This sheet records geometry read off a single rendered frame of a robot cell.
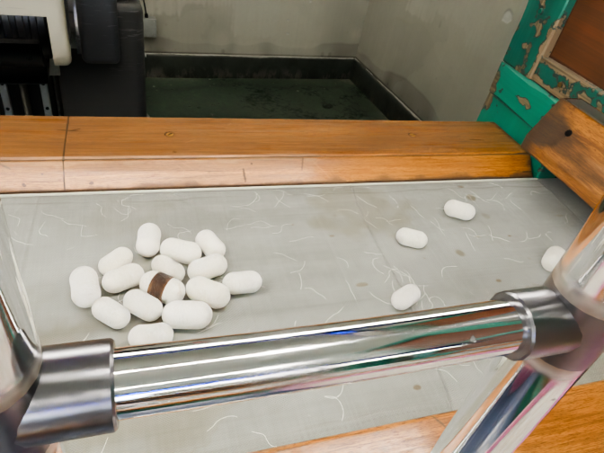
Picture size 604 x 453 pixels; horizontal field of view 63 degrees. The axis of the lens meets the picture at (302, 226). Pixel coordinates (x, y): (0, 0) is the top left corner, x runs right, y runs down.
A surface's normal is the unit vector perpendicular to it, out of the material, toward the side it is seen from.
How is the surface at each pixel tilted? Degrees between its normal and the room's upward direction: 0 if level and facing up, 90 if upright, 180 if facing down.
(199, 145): 0
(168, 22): 88
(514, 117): 88
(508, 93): 90
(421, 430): 0
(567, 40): 90
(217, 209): 0
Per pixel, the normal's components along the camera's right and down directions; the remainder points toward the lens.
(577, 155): -0.80, -0.24
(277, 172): 0.31, -0.08
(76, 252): 0.16, -0.76
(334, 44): 0.35, 0.62
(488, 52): -0.92, 0.11
